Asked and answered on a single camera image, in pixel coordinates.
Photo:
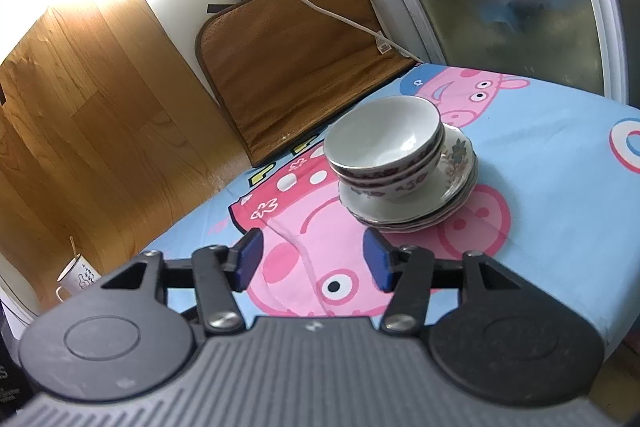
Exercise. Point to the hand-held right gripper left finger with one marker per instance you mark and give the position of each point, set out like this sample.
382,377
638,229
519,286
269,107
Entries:
248,259

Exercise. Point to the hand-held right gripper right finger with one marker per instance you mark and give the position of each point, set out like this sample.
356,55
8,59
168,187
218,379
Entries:
376,262

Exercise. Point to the white bowl pink flowers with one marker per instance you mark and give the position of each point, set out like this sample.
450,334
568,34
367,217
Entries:
365,179
385,132
400,192

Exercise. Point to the white floral plate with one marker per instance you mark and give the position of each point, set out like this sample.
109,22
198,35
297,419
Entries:
457,152
465,197

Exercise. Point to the white enamel mug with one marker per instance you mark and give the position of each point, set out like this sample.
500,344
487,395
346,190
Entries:
80,279

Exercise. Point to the golden stick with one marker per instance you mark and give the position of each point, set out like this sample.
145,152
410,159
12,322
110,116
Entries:
73,247

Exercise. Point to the cartoon printed blanket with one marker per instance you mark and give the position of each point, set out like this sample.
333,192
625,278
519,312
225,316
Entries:
550,207

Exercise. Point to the brown cushion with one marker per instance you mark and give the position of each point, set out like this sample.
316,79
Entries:
300,72

